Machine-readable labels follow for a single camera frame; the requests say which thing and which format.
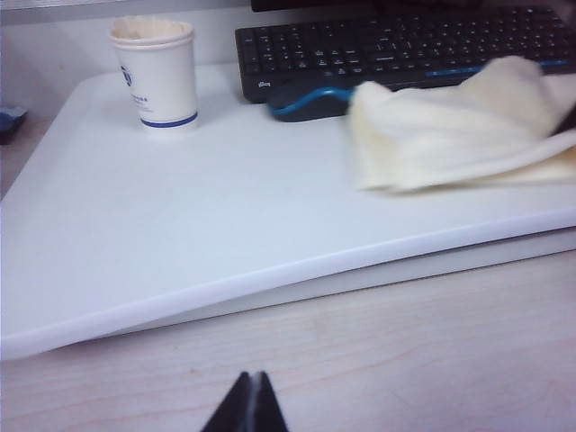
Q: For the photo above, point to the white paper cup blue stripe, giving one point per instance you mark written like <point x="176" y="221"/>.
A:
<point x="157" y="81"/>

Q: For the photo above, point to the pale yellow cloth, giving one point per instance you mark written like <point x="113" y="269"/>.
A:
<point x="441" y="139"/>

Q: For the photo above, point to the black and blue computer mouse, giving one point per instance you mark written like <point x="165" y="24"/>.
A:
<point x="306" y="105"/>

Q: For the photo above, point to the black computer monitor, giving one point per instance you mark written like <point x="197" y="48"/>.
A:
<point x="405" y="4"/>

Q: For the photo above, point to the white riser base board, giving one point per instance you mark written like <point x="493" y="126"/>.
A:
<point x="405" y="279"/>

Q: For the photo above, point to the dark blue plastic object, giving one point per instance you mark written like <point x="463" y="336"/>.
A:
<point x="11" y="126"/>

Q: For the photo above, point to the black computer keyboard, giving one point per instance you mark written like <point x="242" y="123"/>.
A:
<point x="360" y="49"/>

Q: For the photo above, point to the white desk riser board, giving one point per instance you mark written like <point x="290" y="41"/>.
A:
<point x="202" y="202"/>

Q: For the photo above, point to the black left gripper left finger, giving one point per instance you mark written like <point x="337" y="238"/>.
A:
<point x="236" y="409"/>

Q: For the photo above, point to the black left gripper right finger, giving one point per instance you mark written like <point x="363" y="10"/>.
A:
<point x="266" y="409"/>

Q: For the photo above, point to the grey desk partition frame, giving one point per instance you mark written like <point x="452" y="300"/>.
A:
<point x="112" y="10"/>

